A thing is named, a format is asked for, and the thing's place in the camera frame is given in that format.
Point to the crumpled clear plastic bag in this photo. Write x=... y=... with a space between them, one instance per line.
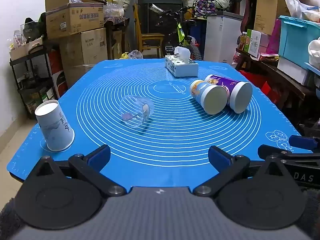
x=135 y=54

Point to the white tissue box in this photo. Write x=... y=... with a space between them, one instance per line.
x=181 y=67

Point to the purple paper cup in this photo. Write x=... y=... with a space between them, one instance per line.
x=237 y=91

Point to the yellow toy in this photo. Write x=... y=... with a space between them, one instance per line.
x=124 y=55

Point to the dark wooden side table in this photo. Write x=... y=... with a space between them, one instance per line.
x=280 y=80

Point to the small open cardboard box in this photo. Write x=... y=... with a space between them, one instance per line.
x=22 y=50

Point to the white flat box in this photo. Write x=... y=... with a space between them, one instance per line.
x=291 y=70

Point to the wooden chair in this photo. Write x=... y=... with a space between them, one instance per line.
x=147 y=38

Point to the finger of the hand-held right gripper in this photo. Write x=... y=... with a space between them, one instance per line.
x=275 y=151
x=302 y=142

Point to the white plastic bag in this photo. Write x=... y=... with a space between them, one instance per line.
x=297 y=5

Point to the floral print bag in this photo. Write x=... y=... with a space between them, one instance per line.
x=203 y=3

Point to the dark fuzzy sleeve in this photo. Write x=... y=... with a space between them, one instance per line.
x=8 y=220
x=313 y=205

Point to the blue silicone baking mat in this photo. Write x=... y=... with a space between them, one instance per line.
x=170 y=135

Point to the white paper cup blue print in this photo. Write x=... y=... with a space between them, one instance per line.
x=53 y=127

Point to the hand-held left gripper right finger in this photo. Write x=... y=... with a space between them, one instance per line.
x=220 y=156

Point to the black and green bicycle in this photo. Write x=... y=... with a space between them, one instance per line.
x=178 y=33

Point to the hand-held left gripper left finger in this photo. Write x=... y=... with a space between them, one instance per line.
x=98 y=156

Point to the black metal shelf rack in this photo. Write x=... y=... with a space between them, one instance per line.
x=32 y=90

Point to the white chest freezer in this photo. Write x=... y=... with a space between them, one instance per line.
x=221 y=38

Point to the teal plastic storage bin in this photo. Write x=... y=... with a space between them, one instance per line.
x=293 y=40

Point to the yellow and blue paper cup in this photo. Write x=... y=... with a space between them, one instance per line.
x=208 y=96

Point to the orange drink bottle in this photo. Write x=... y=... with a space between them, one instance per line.
x=242 y=41

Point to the green and white carton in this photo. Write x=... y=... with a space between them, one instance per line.
x=256 y=42

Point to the dark bag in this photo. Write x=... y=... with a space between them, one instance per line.
x=32 y=28

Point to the large closed cardboard box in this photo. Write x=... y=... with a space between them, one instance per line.
x=83 y=50

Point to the tall cardboard box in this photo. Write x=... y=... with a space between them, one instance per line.
x=268 y=10

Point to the clear plastic cup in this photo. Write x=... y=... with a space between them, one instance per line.
x=136 y=111

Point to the pink bag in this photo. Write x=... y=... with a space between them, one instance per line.
x=273 y=37

